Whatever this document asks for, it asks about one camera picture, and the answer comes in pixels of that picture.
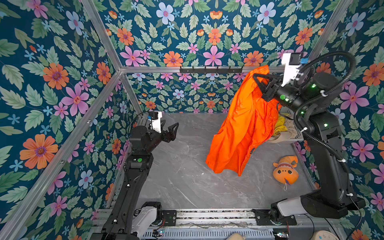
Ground wrist white camera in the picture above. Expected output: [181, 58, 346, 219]
[281, 53, 309, 87]
[148, 111, 163, 133]

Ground white plastic laundry basket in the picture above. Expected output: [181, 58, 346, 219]
[276, 107, 304, 144]

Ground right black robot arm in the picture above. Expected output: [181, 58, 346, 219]
[253, 51, 366, 224]

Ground black wall hook rail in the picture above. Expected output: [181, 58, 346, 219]
[179, 66, 243, 75]

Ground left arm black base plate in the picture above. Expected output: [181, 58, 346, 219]
[155, 210, 178, 228]

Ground beige shorts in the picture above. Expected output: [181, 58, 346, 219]
[267, 119, 303, 144]

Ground orange plush toy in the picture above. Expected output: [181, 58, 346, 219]
[273, 156, 299, 191]

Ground orange shorts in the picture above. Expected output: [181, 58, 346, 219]
[206, 66, 281, 176]

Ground beige rounded object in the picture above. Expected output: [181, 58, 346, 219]
[226, 233, 246, 240]

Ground white round device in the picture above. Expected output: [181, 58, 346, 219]
[310, 230, 339, 240]

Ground yellow shorts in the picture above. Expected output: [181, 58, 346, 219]
[273, 115, 288, 137]

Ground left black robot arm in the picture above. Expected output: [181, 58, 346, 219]
[91, 123, 179, 240]

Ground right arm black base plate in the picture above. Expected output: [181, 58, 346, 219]
[252, 209, 297, 226]

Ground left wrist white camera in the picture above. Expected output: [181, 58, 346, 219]
[148, 111, 163, 133]

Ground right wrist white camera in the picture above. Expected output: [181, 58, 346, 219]
[281, 53, 309, 87]

